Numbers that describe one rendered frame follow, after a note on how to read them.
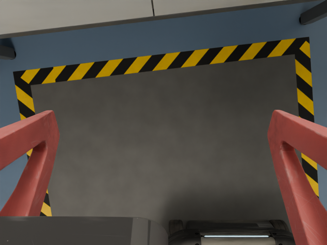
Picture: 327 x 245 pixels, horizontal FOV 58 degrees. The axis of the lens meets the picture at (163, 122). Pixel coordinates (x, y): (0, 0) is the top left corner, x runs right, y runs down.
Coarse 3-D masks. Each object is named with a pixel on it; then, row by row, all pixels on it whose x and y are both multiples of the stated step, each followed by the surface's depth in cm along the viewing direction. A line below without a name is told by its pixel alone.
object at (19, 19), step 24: (0, 0) 51; (24, 0) 53; (48, 0) 54; (72, 0) 56; (96, 0) 57; (120, 0) 59; (144, 0) 61; (0, 24) 66; (24, 24) 68; (48, 24) 70; (72, 24) 73
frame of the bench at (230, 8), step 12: (288, 0) 74; (300, 0) 75; (312, 0) 77; (192, 12) 75; (204, 12) 76; (216, 12) 77; (312, 12) 103; (324, 12) 96; (84, 24) 75; (96, 24) 75; (108, 24) 77; (0, 36) 76; (12, 36) 78; (0, 48) 104; (12, 48) 112
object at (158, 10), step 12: (156, 0) 62; (168, 0) 63; (180, 0) 64; (192, 0) 65; (204, 0) 66; (216, 0) 67; (228, 0) 68; (240, 0) 69; (252, 0) 70; (264, 0) 72; (276, 0) 73; (156, 12) 71; (168, 12) 72; (180, 12) 73
